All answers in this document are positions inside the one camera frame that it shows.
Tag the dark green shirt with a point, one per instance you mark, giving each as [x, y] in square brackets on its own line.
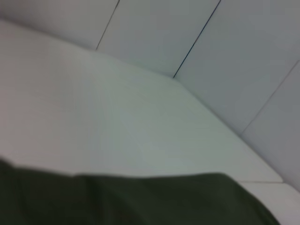
[129, 201]

